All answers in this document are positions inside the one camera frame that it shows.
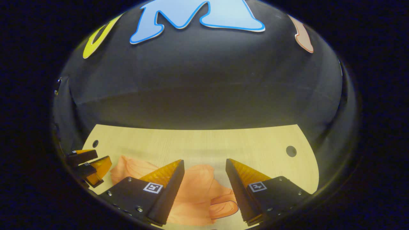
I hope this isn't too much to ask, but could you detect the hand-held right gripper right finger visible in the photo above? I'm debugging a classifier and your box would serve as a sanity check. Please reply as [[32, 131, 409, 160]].
[[225, 158, 312, 226]]

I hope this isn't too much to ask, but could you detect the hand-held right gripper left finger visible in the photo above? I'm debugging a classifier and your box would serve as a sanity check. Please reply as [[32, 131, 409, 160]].
[[97, 159, 186, 226]]

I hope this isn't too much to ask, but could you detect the orange T-shirt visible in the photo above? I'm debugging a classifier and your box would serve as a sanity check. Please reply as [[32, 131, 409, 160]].
[[110, 155, 240, 226]]

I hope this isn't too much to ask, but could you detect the black backdrop cloth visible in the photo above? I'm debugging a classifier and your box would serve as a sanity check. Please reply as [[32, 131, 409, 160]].
[[53, 0, 356, 179]]

